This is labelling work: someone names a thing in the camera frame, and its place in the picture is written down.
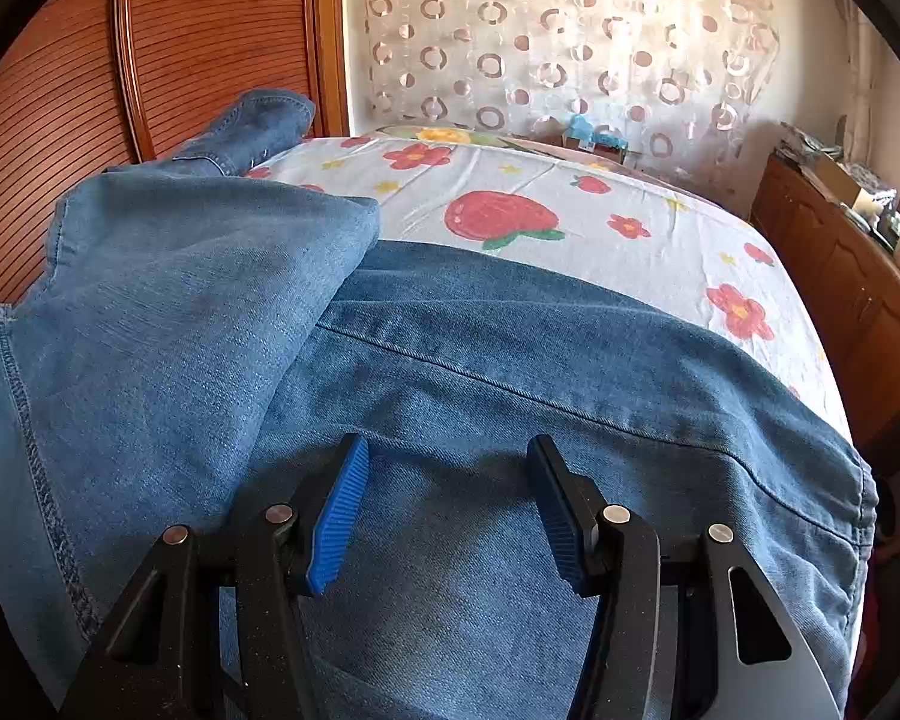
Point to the blue denim pants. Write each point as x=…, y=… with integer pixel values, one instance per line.
x=495, y=360

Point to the cardboard box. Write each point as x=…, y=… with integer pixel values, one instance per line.
x=844, y=180

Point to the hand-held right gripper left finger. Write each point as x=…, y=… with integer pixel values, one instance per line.
x=337, y=525

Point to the blue and brown box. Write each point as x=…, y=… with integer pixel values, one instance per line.
x=592, y=141

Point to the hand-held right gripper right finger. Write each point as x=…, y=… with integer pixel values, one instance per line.
x=559, y=525

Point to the wooden slatted wardrobe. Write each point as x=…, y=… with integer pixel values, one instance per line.
x=217, y=30

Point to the circle-patterned sheer curtain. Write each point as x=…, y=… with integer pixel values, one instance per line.
x=532, y=37

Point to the white red-flower bed sheet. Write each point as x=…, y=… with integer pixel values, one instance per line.
x=645, y=195

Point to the wooden side cabinet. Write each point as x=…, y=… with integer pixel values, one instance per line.
x=832, y=270

